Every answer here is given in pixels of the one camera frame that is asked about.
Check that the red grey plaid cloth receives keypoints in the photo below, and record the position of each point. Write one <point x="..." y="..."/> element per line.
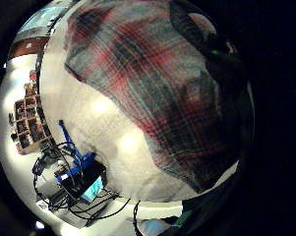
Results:
<point x="147" y="82"/>

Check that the large window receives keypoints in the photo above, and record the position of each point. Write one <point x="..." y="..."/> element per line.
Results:
<point x="44" y="16"/>

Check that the brown wooden cabinet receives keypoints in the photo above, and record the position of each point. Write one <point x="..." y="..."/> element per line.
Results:
<point x="28" y="46"/>

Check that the blue metal stand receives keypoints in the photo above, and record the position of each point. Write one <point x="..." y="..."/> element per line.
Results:
<point x="76" y="157"/>

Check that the wooden compartment shelf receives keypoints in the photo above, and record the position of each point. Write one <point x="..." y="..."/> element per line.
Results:
<point x="29" y="121"/>

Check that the black monitor with lit screen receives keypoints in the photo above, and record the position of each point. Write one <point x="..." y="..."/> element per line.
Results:
<point x="85" y="187"/>

